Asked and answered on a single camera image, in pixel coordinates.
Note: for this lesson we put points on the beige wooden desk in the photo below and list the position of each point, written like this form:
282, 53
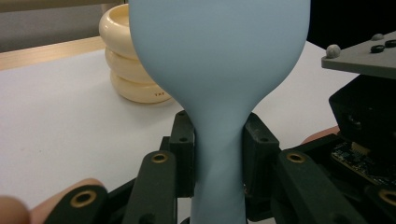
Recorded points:
46, 4

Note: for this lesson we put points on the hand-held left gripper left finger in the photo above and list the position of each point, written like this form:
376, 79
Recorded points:
183, 149

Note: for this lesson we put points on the light wooden table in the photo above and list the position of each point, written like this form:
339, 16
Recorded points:
46, 54

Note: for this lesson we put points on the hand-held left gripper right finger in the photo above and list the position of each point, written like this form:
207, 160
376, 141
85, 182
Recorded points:
260, 146

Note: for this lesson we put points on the cream ringed duck cup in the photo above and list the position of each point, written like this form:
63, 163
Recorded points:
124, 65

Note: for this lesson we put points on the white table sheet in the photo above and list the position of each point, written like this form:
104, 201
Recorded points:
62, 124

